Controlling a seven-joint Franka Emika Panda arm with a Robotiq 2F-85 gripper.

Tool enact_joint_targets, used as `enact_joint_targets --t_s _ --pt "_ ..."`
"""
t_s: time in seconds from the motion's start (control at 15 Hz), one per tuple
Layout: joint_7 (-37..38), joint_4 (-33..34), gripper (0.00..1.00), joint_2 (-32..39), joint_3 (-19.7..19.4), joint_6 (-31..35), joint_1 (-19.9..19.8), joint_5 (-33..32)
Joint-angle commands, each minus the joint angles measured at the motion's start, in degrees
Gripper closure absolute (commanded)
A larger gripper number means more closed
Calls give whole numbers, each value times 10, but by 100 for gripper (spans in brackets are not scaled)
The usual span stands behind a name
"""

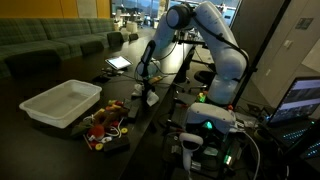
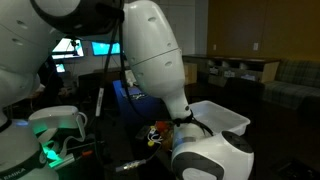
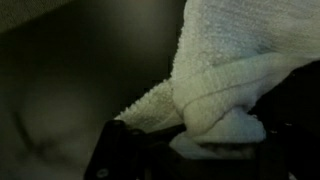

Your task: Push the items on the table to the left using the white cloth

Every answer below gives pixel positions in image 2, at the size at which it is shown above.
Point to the orange ball toy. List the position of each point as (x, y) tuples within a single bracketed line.
[(161, 125)]

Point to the yellow toy wheel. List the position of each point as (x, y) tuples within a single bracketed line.
[(151, 143), (152, 127)]

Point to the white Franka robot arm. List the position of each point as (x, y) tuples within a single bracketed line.
[(153, 50)]

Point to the blue storage bin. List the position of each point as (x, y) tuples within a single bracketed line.
[(140, 106)]

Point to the white box device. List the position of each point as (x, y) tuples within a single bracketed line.
[(130, 78)]

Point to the white plastic bin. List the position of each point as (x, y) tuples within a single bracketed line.
[(220, 116)]

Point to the wooden shelf counter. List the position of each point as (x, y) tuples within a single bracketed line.
[(233, 60)]

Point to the small lit screen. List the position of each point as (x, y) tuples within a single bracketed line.
[(60, 68)]

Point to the desk monitor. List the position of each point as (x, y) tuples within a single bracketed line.
[(63, 50)]

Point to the white VR headset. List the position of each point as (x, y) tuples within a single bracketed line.
[(56, 116)]

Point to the person in dark clothes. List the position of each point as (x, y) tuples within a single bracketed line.
[(50, 80)]

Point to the metal clamp bar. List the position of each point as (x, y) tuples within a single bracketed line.
[(68, 162)]

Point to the green plaid sofa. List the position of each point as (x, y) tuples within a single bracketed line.
[(293, 83)]

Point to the black floor box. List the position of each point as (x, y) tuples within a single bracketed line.
[(293, 171)]

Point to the white wall outlet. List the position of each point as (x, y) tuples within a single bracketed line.
[(255, 46), (214, 47)]

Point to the black camera on tripod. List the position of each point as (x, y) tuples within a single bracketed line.
[(74, 46)]

